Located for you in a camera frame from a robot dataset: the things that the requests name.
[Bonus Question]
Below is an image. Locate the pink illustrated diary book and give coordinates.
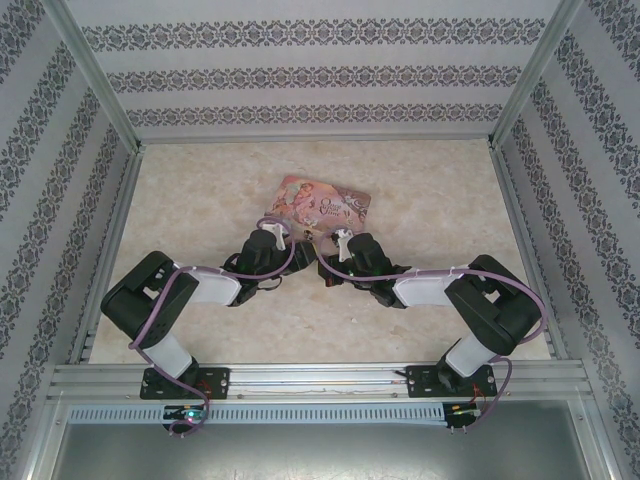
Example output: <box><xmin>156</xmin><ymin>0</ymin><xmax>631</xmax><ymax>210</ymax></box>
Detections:
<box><xmin>263</xmin><ymin>173</ymin><xmax>374</xmax><ymax>232</ymax></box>

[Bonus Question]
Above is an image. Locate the left circuit board green light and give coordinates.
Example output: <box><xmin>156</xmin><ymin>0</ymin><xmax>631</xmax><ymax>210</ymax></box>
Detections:
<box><xmin>162</xmin><ymin>404</ymin><xmax>209</xmax><ymax>423</ymax></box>

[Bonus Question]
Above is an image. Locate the right circuit board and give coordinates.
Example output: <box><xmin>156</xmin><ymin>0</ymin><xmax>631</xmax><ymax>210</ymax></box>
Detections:
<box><xmin>447</xmin><ymin>401</ymin><xmax>485</xmax><ymax>430</ymax></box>

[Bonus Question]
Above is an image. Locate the grey metal sheet panel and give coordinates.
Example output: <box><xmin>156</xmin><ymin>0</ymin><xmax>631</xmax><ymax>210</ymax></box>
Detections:
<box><xmin>49</xmin><ymin>424</ymin><xmax>614</xmax><ymax>480</ymax></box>

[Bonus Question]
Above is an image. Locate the aluminium mounting rail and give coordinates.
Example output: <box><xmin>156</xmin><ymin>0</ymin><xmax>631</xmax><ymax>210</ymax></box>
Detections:
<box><xmin>47</xmin><ymin>362</ymin><xmax>594</xmax><ymax>401</ymax></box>

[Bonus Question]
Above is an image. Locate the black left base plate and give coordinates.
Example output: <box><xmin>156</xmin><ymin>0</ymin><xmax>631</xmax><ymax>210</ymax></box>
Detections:
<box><xmin>142</xmin><ymin>367</ymin><xmax>232</xmax><ymax>401</ymax></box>

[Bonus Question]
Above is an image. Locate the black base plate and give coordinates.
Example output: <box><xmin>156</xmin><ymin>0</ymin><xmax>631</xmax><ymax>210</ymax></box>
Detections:
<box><xmin>405</xmin><ymin>364</ymin><xmax>501</xmax><ymax>400</ymax></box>
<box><xmin>142</xmin><ymin>367</ymin><xmax>232</xmax><ymax>401</ymax></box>

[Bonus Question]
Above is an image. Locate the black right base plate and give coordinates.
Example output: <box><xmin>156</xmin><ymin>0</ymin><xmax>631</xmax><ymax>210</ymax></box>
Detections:
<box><xmin>405</xmin><ymin>364</ymin><xmax>501</xmax><ymax>400</ymax></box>

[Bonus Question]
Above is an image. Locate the aluminium table edge rail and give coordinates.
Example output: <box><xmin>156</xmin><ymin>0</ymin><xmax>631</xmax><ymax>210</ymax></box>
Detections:
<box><xmin>67</xmin><ymin>144</ymin><xmax>146</xmax><ymax>364</ymax></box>
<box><xmin>488</xmin><ymin>142</ymin><xmax>569</xmax><ymax>361</ymax></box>

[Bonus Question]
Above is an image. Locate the white slotted cable duct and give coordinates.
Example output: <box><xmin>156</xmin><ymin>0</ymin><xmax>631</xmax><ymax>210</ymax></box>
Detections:
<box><xmin>67</xmin><ymin>402</ymin><xmax>448</xmax><ymax>427</ymax></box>

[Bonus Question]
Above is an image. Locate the aluminium frame post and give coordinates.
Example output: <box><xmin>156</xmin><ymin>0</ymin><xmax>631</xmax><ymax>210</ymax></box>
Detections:
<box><xmin>488</xmin><ymin>0</ymin><xmax>587</xmax><ymax>151</ymax></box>
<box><xmin>42</xmin><ymin>0</ymin><xmax>146</xmax><ymax>154</ymax></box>

